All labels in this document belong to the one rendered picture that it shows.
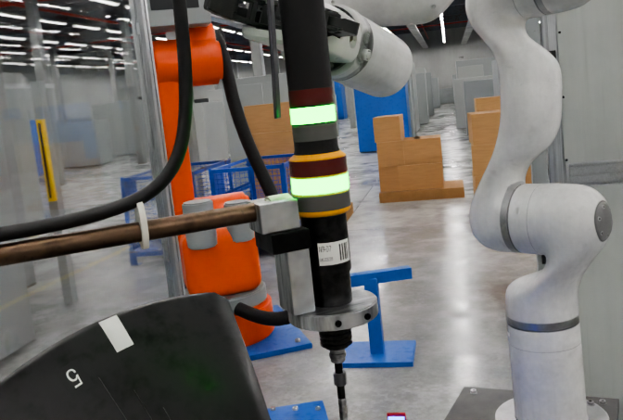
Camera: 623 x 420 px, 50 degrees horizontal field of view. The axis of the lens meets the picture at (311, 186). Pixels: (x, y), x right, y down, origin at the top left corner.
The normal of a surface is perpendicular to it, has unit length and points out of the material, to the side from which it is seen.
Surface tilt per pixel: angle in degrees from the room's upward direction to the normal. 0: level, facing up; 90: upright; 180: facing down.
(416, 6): 123
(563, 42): 90
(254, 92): 90
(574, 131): 90
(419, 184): 90
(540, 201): 49
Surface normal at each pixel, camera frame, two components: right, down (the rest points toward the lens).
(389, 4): -0.27, 0.71
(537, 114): -0.10, 0.13
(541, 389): -0.45, 0.15
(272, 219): 0.40, 0.08
